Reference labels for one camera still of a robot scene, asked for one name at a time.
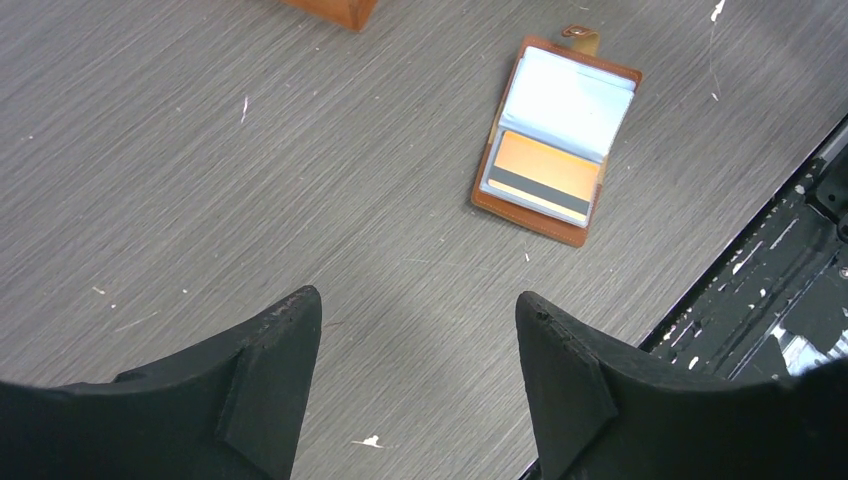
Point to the orange card with stripe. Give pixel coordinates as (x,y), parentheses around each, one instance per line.
(542,178)

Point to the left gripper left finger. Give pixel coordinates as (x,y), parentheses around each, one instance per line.
(229,407)

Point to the brown leather card holder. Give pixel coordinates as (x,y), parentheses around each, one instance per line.
(567,97)

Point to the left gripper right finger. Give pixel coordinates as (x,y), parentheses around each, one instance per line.
(603,409)

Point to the orange wooden divider tray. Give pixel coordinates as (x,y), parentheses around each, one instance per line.
(350,14)

